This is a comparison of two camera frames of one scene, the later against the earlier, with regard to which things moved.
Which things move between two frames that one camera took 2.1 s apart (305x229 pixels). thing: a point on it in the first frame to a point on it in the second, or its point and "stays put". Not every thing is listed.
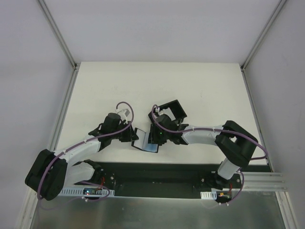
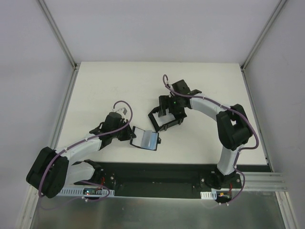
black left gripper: [129, 135] stays put
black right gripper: [154, 134] to [170, 110]
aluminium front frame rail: [263, 181] stays put
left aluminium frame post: [58, 33] stays put
